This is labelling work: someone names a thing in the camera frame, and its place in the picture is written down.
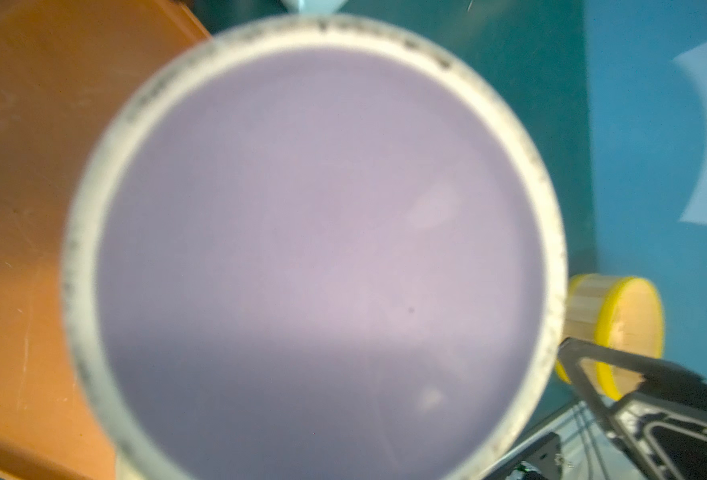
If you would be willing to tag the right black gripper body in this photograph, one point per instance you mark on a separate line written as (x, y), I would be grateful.
(662, 428)

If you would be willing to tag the lavender mug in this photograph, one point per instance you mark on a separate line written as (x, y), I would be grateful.
(314, 248)

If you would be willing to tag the orange plastic tray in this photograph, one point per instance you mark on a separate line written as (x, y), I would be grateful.
(66, 68)

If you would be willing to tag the light blue mug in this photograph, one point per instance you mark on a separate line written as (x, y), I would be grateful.
(314, 7)

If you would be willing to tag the yellow plastic basket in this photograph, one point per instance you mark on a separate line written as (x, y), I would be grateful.
(621, 313)

